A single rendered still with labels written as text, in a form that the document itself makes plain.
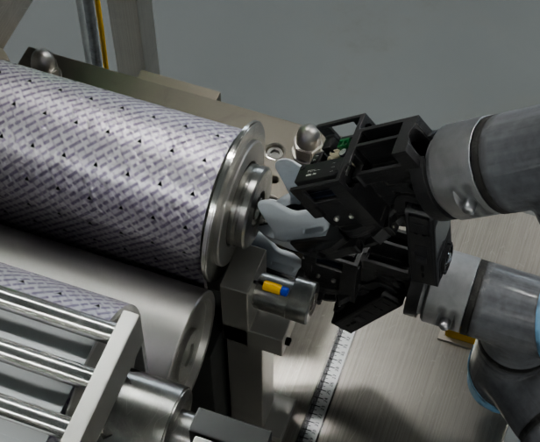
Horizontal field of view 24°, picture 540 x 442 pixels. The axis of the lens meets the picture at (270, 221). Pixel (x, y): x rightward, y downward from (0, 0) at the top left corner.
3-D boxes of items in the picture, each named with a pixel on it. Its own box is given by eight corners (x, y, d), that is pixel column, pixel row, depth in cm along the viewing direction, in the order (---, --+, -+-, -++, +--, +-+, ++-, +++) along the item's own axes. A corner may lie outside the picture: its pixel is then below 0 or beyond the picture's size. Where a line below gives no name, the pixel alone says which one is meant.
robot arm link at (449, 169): (535, 157, 99) (509, 240, 95) (486, 166, 103) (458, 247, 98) (485, 94, 95) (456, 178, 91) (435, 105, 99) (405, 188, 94)
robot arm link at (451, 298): (474, 282, 128) (452, 352, 124) (430, 269, 129) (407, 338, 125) (485, 243, 122) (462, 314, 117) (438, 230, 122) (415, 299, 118)
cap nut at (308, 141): (317, 169, 141) (319, 145, 137) (287, 160, 141) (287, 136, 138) (328, 144, 143) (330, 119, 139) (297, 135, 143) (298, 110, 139)
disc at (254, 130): (209, 313, 114) (202, 224, 102) (204, 311, 114) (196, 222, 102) (266, 184, 122) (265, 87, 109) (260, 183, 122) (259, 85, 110)
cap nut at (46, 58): (53, 92, 147) (48, 67, 143) (24, 83, 147) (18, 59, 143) (67, 69, 148) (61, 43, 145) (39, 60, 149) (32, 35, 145)
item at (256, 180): (269, 153, 109) (275, 188, 116) (247, 147, 110) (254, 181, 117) (239, 231, 107) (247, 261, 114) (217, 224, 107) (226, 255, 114)
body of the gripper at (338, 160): (312, 123, 106) (429, 94, 98) (370, 186, 110) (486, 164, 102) (281, 195, 102) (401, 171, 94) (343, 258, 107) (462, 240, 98)
